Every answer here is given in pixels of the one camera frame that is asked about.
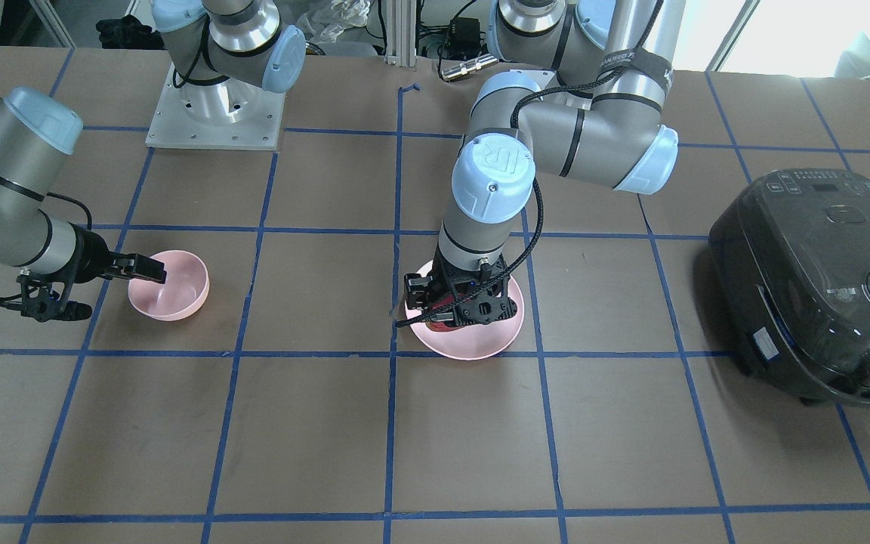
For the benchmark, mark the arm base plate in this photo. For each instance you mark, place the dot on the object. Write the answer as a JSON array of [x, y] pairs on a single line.
[[231, 115]]

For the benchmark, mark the black rice cooker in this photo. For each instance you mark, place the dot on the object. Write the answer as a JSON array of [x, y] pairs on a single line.
[[792, 256]]

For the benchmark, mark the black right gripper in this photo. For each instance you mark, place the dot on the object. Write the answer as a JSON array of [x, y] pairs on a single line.
[[89, 254]]

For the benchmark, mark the pink bowl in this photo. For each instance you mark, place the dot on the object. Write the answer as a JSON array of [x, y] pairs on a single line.
[[184, 292]]

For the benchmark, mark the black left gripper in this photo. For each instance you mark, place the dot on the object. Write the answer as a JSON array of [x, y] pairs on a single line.
[[418, 288]]

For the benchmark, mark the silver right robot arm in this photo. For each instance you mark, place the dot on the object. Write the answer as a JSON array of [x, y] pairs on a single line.
[[224, 53]]

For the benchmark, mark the pink plate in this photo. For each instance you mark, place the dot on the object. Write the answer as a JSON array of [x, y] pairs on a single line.
[[478, 341]]

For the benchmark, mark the red apple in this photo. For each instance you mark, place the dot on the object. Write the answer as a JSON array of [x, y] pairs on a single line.
[[444, 326]]

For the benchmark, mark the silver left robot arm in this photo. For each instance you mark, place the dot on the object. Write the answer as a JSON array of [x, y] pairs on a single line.
[[597, 120]]

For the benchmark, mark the aluminium frame post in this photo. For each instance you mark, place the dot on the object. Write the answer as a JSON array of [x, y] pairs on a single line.
[[399, 32]]

